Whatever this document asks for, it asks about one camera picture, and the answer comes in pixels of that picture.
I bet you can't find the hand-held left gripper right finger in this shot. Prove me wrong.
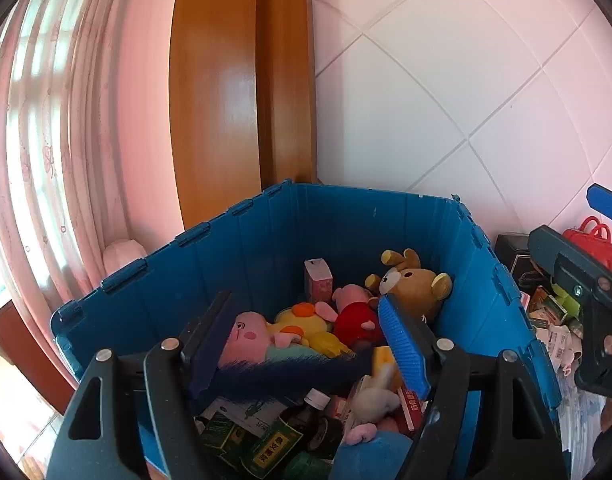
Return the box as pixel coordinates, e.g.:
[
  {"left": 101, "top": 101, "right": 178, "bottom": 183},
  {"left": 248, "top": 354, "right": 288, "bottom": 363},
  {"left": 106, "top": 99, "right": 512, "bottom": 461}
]
[{"left": 377, "top": 292, "right": 569, "bottom": 480}]

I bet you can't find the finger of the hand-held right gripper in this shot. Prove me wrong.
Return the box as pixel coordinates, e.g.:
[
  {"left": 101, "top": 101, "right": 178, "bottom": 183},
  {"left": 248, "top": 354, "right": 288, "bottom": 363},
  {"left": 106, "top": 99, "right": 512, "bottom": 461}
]
[
  {"left": 587, "top": 183, "right": 612, "bottom": 226},
  {"left": 528, "top": 225, "right": 612, "bottom": 302}
]

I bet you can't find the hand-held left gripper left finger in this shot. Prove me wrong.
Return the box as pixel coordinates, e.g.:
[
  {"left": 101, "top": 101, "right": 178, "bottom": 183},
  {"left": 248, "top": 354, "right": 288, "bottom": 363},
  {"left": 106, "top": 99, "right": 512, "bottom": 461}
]
[{"left": 46, "top": 290, "right": 234, "bottom": 480}]

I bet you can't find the blue plastic storage crate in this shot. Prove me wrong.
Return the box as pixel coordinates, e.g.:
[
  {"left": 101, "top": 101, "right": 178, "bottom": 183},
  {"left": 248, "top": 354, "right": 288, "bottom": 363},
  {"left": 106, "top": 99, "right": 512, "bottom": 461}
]
[{"left": 50, "top": 178, "right": 564, "bottom": 480}]

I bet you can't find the red toy handbag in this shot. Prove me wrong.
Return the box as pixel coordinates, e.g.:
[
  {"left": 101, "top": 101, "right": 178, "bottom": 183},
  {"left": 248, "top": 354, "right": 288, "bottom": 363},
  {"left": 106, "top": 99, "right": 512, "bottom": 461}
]
[{"left": 563, "top": 216, "right": 612, "bottom": 271}]

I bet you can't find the pink pig plush blue dress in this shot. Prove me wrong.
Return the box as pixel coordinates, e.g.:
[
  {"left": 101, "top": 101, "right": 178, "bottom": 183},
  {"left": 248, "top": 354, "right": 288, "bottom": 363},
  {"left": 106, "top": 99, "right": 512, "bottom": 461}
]
[{"left": 218, "top": 311, "right": 307, "bottom": 366}]

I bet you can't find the black square box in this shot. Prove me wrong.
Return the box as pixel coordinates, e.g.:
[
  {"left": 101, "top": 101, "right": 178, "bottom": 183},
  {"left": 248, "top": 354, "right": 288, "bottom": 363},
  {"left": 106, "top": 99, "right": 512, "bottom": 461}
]
[{"left": 496, "top": 232, "right": 546, "bottom": 291}]

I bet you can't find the pink pig plush red dress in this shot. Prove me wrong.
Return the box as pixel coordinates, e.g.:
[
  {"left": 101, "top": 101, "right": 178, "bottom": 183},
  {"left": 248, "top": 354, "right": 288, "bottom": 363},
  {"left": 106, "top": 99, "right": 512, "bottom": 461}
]
[{"left": 331, "top": 284, "right": 384, "bottom": 346}]

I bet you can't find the white rabbit plush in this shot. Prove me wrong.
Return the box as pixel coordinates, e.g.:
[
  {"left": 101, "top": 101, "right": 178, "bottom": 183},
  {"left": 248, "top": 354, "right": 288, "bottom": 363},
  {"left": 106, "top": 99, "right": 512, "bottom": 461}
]
[{"left": 353, "top": 362, "right": 401, "bottom": 428}]

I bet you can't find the brown bear plush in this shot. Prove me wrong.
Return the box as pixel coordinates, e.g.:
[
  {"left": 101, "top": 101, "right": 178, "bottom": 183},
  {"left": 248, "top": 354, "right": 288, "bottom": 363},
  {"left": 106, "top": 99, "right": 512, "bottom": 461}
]
[{"left": 364, "top": 248, "right": 454, "bottom": 323}]

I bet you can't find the white green medicine box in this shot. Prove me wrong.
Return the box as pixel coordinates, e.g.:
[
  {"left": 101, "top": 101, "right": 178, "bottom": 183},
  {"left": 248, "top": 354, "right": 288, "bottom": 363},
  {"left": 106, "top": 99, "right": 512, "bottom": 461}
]
[{"left": 208, "top": 397, "right": 287, "bottom": 428}]

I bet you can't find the dark red medicine box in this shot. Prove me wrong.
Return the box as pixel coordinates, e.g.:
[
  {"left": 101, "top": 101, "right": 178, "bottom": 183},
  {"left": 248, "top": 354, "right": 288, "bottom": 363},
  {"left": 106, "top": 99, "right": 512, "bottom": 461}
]
[{"left": 396, "top": 385, "right": 429, "bottom": 433}]

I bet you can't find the dark green medicine box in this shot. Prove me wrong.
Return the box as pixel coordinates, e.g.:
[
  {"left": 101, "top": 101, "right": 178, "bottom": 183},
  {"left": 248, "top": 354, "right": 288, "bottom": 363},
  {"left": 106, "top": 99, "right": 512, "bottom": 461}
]
[{"left": 201, "top": 412, "right": 247, "bottom": 461}]

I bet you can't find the yellow duck plush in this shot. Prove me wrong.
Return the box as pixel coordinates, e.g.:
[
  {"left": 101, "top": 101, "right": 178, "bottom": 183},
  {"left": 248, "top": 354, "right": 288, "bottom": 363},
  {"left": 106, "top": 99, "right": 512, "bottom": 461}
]
[{"left": 273, "top": 302, "right": 354, "bottom": 358}]

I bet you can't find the pink carton box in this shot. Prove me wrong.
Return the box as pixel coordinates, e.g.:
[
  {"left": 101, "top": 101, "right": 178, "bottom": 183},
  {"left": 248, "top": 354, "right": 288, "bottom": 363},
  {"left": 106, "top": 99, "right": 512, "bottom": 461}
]
[{"left": 304, "top": 258, "right": 334, "bottom": 303}]

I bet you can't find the brown medicine bottle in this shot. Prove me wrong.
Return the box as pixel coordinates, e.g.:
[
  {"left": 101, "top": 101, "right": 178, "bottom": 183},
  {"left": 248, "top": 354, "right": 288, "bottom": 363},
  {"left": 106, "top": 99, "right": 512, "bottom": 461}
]
[{"left": 281, "top": 389, "right": 331, "bottom": 441}]

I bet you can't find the green box yellow label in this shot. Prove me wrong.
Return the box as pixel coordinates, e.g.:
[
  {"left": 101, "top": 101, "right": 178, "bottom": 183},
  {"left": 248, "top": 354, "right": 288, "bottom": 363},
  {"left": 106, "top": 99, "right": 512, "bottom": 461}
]
[{"left": 241, "top": 425, "right": 304, "bottom": 478}]

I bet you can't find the blue plush with pink ears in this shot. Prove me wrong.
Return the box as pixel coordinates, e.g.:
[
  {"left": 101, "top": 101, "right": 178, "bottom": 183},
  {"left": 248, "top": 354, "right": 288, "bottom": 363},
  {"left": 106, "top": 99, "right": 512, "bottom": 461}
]
[{"left": 331, "top": 422, "right": 414, "bottom": 480}]

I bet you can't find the black tape roll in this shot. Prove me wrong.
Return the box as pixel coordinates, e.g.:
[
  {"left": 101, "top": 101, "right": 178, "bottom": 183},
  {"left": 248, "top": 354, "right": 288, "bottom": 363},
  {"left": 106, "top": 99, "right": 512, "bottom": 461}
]
[{"left": 306, "top": 417, "right": 344, "bottom": 458}]

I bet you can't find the pale pink cushion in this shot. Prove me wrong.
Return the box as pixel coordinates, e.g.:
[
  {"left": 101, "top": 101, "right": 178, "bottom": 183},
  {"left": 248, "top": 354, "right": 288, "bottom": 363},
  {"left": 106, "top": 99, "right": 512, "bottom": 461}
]
[{"left": 103, "top": 240, "right": 147, "bottom": 278}]

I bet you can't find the green jar lid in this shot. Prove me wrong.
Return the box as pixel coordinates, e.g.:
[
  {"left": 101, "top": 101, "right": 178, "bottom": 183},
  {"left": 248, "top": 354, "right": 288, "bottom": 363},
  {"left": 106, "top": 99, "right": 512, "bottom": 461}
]
[{"left": 283, "top": 452, "right": 331, "bottom": 480}]

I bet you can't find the dark wooden furniture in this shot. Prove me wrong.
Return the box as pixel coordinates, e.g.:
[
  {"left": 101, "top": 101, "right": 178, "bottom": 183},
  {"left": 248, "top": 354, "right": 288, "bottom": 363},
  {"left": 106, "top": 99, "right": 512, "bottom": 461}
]
[{"left": 0, "top": 300, "right": 79, "bottom": 416}]

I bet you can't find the wooden door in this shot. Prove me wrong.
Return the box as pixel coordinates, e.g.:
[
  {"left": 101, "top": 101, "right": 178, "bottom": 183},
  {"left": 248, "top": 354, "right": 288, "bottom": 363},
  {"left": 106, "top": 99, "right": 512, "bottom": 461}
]
[{"left": 168, "top": 0, "right": 319, "bottom": 231}]

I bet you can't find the pink patterned curtain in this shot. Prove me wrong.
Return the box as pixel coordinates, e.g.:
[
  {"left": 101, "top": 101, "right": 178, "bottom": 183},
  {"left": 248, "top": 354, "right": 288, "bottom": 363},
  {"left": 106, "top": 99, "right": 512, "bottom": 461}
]
[{"left": 0, "top": 0, "right": 187, "bottom": 311}]

